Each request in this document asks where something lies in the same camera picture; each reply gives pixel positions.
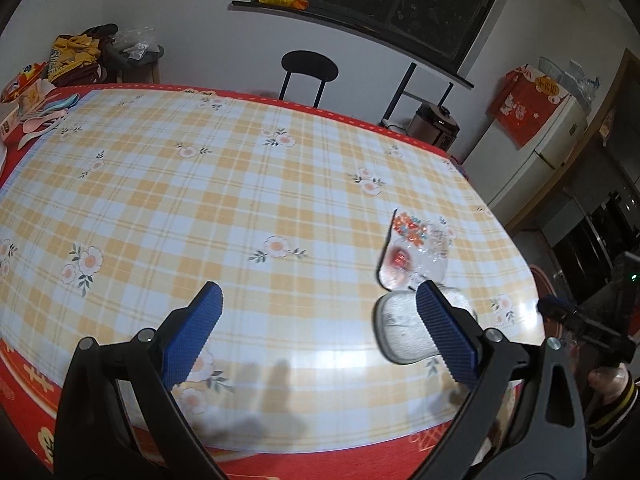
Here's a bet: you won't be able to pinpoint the person's right hand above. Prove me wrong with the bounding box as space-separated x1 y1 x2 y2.
589 365 632 403

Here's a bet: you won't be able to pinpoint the person's right forearm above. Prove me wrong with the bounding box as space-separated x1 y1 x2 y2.
585 377 640 466

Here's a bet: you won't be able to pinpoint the black metal rack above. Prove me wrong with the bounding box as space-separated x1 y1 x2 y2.
381 62 455 133

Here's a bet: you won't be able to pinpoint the black window sill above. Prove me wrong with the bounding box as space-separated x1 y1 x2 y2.
230 0 475 90

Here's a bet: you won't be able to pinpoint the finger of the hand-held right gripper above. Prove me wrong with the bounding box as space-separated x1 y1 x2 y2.
536 296 588 333

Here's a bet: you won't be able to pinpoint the clear plastic bags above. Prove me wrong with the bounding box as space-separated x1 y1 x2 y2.
537 56 601 111

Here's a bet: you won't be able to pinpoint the pink and blue plastic items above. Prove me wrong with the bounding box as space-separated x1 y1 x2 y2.
17 92 81 151

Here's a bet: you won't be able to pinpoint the black kitchen oven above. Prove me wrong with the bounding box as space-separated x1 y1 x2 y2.
550 185 640 306

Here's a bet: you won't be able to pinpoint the yellow clothing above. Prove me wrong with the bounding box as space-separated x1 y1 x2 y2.
47 34 103 81

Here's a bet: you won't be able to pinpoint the yellow checked floral tablecloth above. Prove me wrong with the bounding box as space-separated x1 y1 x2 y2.
0 82 548 480

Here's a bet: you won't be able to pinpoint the wooden stool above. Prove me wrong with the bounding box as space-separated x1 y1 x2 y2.
115 45 165 85

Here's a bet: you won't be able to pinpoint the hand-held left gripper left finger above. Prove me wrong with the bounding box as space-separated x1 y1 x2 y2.
52 281 224 480

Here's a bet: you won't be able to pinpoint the cream refrigerator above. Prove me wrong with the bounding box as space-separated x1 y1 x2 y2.
462 92 590 216

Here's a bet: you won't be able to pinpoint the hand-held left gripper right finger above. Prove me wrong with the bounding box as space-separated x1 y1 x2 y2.
415 280 588 480

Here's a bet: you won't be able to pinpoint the crumpled clear plastic bag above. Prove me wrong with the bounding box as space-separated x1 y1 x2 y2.
112 26 161 61

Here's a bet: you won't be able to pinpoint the cream cardboard box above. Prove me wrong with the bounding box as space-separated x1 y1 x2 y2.
0 82 56 141

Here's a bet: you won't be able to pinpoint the clear wrapper with red print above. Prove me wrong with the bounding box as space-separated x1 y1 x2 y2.
377 208 453 292

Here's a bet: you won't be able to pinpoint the red gift box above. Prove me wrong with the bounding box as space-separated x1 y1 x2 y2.
487 64 572 150

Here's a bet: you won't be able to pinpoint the wooden door frame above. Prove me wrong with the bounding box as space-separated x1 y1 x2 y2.
505 47 640 233

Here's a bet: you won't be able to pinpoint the brown electric pressure cooker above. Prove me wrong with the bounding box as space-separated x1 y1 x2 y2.
410 102 461 151

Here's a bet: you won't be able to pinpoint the orange snack packet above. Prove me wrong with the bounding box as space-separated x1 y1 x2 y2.
0 61 51 103

